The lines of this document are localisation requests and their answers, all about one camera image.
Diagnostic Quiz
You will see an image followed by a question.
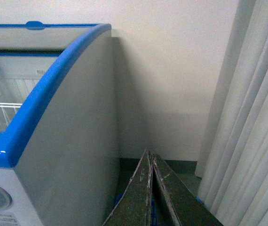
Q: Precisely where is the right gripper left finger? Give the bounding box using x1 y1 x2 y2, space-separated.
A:
103 150 153 226

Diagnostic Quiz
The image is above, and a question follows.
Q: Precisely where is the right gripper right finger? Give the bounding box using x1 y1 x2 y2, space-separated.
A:
151 152 222 226

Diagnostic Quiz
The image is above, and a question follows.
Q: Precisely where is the white vertical blind curtain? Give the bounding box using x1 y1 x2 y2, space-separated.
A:
196 0 268 226

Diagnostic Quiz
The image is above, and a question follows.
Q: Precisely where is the white chest freezer blue trim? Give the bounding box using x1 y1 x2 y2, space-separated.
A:
0 21 119 226

